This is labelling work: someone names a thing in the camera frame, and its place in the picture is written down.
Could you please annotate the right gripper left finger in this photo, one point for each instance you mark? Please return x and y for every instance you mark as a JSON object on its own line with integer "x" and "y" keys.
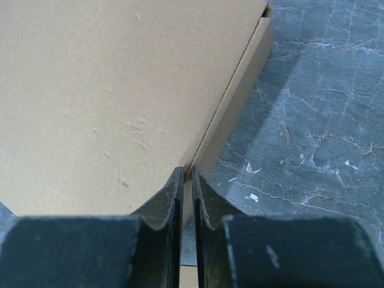
{"x": 141, "y": 249}

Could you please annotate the brown cardboard box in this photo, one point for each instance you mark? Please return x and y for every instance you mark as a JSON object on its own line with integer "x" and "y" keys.
{"x": 102, "y": 100}

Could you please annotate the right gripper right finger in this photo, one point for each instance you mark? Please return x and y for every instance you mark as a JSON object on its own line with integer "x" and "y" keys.
{"x": 238, "y": 250}

